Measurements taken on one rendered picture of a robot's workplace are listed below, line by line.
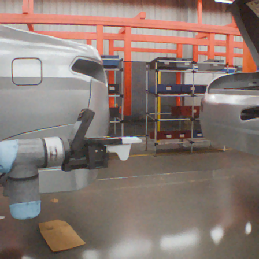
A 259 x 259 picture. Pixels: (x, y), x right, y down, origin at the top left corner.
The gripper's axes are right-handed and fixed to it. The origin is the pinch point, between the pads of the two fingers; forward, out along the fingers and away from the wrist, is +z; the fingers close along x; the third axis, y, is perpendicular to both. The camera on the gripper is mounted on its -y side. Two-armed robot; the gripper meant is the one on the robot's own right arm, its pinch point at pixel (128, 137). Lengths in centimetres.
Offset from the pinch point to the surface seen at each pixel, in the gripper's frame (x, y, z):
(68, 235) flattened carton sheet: -185, 98, 35
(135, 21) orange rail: -564, -274, 362
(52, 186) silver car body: -98, 31, 2
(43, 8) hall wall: -929, -433, 207
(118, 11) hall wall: -857, -427, 474
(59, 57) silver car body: -86, -44, 7
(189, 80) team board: -431, -97, 417
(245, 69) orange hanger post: -219, -81, 347
